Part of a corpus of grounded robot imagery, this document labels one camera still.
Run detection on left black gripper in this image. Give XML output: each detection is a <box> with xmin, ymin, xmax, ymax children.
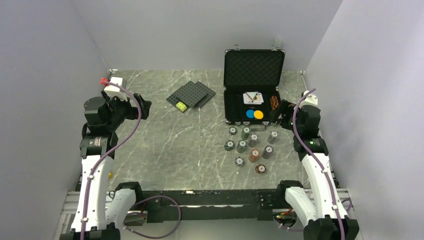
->
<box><xmin>101</xmin><ymin>89</ymin><xmax>151</xmax><ymax>131</ymax></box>

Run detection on purple-grey chip stack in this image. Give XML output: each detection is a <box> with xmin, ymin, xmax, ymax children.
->
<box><xmin>267</xmin><ymin>130</ymin><xmax>279</xmax><ymax>144</ymax></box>

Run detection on grey chip stack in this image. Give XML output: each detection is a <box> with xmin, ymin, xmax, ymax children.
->
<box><xmin>247</xmin><ymin>133</ymin><xmax>259</xmax><ymax>148</ymax></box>

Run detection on dark green chip stack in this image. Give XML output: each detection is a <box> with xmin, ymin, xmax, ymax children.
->
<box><xmin>236</xmin><ymin>140</ymin><xmax>247</xmax><ymax>154</ymax></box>

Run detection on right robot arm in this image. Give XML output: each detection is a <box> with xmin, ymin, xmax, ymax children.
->
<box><xmin>272</xmin><ymin>96</ymin><xmax>360</xmax><ymax>240</ymax></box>

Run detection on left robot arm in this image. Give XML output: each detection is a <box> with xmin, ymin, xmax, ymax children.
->
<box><xmin>59</xmin><ymin>93</ymin><xmax>152</xmax><ymax>240</ymax></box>

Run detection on yellow dealer button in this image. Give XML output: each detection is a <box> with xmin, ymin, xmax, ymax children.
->
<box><xmin>253</xmin><ymin>110</ymin><xmax>264</xmax><ymax>120</ymax></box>

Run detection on playing cards deck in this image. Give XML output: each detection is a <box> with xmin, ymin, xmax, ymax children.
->
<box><xmin>242</xmin><ymin>91</ymin><xmax>264</xmax><ymax>105</ymax></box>

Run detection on yellow-green dice block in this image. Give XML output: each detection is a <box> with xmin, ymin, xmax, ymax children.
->
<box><xmin>175</xmin><ymin>101</ymin><xmax>188</xmax><ymax>113</ymax></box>

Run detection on blue dealer button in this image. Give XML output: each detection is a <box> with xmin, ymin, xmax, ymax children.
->
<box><xmin>245</xmin><ymin>109</ymin><xmax>255</xmax><ymax>119</ymax></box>

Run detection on purple chip stack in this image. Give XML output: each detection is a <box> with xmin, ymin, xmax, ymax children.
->
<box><xmin>262</xmin><ymin>145</ymin><xmax>274</xmax><ymax>159</ymax></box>

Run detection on dark foam pad top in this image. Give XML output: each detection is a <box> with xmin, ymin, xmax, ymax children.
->
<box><xmin>166</xmin><ymin>81</ymin><xmax>206</xmax><ymax>108</ymax></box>

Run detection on black poker case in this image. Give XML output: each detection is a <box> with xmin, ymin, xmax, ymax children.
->
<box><xmin>223</xmin><ymin>49</ymin><xmax>286</xmax><ymax>125</ymax></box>

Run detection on red chip stack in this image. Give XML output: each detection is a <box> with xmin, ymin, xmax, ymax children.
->
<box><xmin>248</xmin><ymin>148</ymin><xmax>260</xmax><ymax>163</ymax></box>

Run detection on small chip stack near case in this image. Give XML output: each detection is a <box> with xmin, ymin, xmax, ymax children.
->
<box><xmin>228</xmin><ymin>126</ymin><xmax>238</xmax><ymax>135</ymax></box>

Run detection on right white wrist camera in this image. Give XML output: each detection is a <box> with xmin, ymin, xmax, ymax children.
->
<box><xmin>299</xmin><ymin>93</ymin><xmax>318</xmax><ymax>109</ymax></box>

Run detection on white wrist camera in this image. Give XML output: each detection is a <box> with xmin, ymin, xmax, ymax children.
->
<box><xmin>299</xmin><ymin>93</ymin><xmax>318</xmax><ymax>109</ymax></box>
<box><xmin>103</xmin><ymin>76</ymin><xmax>127</xmax><ymax>101</ymax></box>

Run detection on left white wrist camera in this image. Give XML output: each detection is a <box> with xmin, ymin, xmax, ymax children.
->
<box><xmin>103</xmin><ymin>76</ymin><xmax>127</xmax><ymax>101</ymax></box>

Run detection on black base frame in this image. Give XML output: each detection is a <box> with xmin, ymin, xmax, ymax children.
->
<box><xmin>131</xmin><ymin>188</ymin><xmax>291</xmax><ymax>223</ymax></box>

